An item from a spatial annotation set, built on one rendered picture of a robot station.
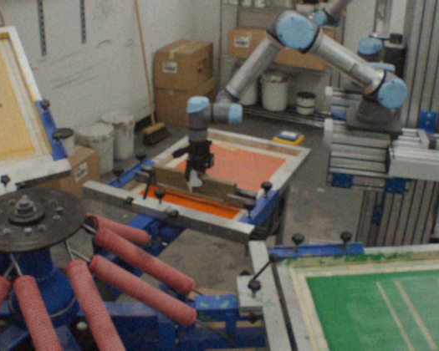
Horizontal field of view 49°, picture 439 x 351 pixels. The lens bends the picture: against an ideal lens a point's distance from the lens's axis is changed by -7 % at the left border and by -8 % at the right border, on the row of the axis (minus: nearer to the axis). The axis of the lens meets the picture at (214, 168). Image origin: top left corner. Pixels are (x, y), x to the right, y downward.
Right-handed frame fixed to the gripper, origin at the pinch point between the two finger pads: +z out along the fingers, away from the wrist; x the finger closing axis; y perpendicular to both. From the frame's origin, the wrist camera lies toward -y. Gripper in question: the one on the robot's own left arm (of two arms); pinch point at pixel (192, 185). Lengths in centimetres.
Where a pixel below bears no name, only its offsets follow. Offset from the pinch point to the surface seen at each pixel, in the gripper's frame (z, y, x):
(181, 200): 5.3, -2.5, -4.2
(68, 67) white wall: 10, -200, 151
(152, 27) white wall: -1, -200, 278
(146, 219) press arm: -3.3, 1.2, -33.9
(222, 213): 5.3, 15.4, -5.2
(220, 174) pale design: 5.2, 0.3, 23.6
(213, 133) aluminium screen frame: 2, -20, 57
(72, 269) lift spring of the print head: -24, 18, -88
